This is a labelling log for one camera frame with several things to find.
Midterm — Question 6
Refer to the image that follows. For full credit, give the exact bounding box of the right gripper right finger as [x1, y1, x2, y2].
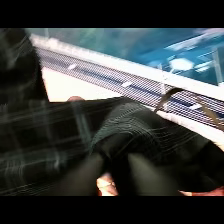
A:
[114, 153, 183, 197]

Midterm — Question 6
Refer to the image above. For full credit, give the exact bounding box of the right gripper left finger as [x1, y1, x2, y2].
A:
[54, 152, 107, 197]

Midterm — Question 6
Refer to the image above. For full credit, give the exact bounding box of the dark checked shirt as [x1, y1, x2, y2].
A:
[0, 28, 224, 197]

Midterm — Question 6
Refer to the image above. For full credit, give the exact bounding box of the silver frame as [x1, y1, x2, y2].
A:
[31, 33, 224, 148]

